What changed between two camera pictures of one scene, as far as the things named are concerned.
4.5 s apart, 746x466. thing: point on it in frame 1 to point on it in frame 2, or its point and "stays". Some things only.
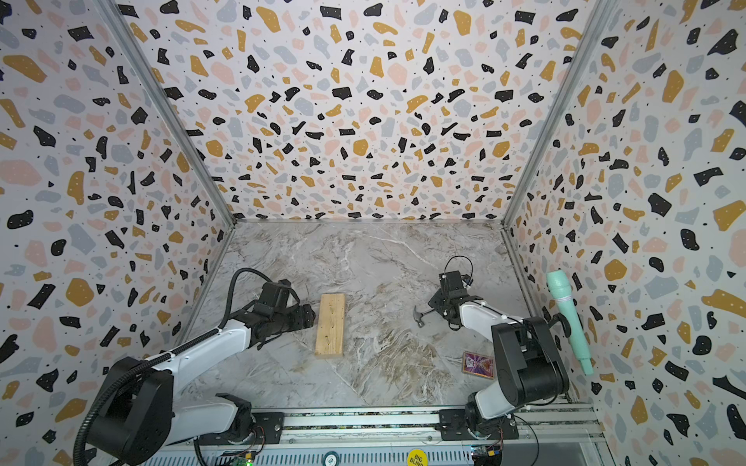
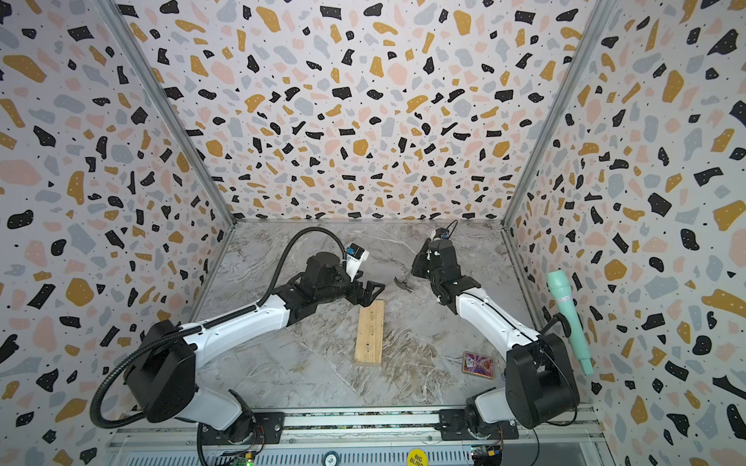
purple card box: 482,365 stays
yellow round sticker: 417,457 stays
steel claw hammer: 418,316 to 402,283
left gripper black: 305,320 to 362,299
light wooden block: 329,334 to 370,334
